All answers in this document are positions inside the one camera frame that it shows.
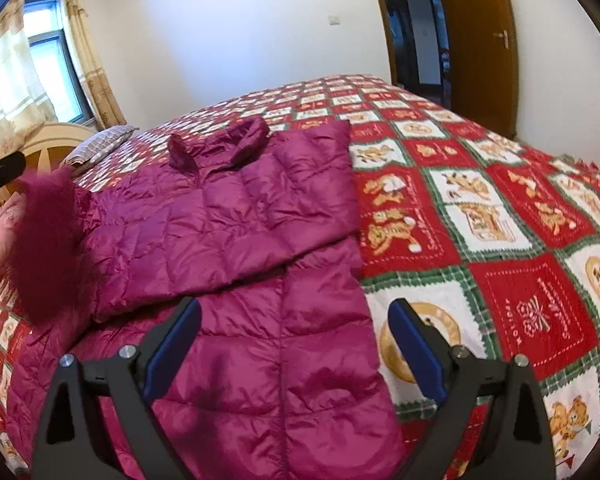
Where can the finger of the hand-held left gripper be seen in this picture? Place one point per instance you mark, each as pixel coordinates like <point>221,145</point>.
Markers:
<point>2,172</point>

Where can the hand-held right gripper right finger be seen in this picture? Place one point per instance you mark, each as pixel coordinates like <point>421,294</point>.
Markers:
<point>414,342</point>

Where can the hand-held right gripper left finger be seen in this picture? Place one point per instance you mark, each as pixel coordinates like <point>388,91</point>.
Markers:
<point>174,342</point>

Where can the magenta down jacket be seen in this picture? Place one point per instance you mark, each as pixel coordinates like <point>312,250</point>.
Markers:
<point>230,240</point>

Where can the cream wooden headboard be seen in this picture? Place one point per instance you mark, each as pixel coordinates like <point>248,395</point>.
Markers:
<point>45,145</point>

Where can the pink floral pillow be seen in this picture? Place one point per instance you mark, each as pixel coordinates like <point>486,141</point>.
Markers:
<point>0,240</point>

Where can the striped pillow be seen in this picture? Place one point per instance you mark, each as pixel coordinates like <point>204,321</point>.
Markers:
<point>97,145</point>

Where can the window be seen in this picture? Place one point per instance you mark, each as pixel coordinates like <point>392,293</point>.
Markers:
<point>60,60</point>

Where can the red printed bear blanket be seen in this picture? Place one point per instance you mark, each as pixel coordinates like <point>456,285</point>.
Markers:
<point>490,220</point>

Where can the brown wooden door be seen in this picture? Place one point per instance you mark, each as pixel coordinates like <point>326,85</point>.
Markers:
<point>477,45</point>

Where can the brown wooden door frame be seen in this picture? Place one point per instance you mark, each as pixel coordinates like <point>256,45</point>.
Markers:
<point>382,25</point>

